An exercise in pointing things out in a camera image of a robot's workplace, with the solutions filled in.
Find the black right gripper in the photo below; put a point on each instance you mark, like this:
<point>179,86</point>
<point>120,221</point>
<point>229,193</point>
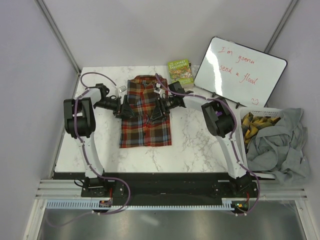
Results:
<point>158,112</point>

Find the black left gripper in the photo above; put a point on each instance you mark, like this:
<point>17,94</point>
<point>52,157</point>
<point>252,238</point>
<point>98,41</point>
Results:
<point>126,111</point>

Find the red brown plaid shirt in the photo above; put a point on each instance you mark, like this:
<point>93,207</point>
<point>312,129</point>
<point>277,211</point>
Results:
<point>141,130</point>

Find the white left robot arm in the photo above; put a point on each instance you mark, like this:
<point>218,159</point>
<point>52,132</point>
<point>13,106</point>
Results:
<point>80,124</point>

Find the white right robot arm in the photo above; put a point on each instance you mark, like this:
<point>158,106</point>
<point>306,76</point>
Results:
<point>219,120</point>

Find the green treehouse paperback book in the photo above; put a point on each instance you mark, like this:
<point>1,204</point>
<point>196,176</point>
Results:
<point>180,71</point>

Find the purple whiteboard eraser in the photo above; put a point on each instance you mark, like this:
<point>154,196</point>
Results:
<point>218,113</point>

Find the black framed whiteboard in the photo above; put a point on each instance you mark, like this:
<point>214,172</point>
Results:
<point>239,73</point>

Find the white plastic laundry basket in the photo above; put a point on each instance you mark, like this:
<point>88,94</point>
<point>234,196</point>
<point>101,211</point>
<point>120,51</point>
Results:
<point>257,112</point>

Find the grey crumpled shirt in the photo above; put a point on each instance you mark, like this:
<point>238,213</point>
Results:
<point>278,149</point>

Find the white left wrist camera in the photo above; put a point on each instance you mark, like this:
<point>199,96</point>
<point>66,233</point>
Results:
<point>121,90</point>

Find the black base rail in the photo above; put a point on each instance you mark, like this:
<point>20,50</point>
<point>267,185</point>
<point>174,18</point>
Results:
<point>172,188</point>

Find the white slotted cable duct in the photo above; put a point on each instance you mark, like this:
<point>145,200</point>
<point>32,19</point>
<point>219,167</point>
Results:
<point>103,204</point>

